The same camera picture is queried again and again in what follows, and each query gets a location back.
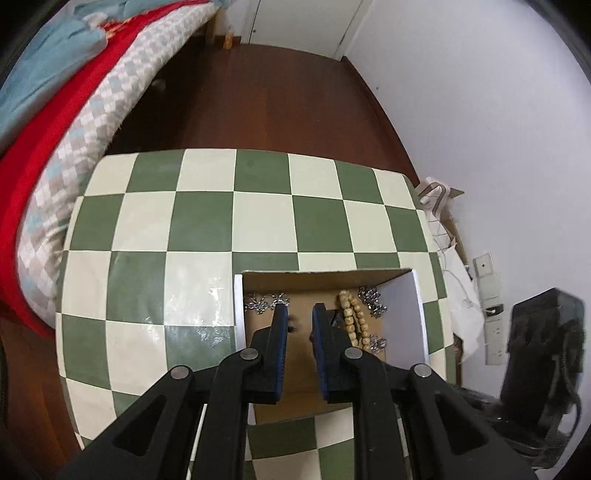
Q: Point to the red blanket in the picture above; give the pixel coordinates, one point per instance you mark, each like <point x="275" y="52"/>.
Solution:
<point x="27" y="184"/>

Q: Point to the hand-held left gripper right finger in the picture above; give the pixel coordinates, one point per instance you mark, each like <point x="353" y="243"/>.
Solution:
<point x="320" y="350"/>

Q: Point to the black charger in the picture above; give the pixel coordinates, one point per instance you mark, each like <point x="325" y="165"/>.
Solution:
<point x="494" y="309"/>

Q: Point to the white door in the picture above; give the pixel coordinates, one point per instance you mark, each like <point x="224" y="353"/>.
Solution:
<point x="309" y="23"/>

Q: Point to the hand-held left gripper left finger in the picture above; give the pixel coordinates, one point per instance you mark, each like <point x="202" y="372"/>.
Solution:
<point x="278" y="350"/>

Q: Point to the cardboard box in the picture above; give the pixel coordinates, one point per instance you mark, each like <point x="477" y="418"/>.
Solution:
<point x="300" y="286"/>

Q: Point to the brown cardboard piece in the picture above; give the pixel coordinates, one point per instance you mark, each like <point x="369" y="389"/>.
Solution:
<point x="455" y="190"/>

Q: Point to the white power strip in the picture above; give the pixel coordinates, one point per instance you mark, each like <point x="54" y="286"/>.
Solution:
<point x="491" y="337"/>

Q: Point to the plain white bag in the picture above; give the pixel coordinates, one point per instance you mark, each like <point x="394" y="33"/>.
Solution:
<point x="461" y="300"/>

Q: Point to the wooden bed leg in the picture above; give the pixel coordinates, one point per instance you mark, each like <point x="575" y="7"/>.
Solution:
<point x="212" y="27"/>

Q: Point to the white patterned tote bag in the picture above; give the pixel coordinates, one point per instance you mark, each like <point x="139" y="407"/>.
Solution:
<point x="436" y="207"/>

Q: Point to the green white checkered tablecloth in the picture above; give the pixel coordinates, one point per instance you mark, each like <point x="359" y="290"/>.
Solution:
<point x="203" y="221"/>

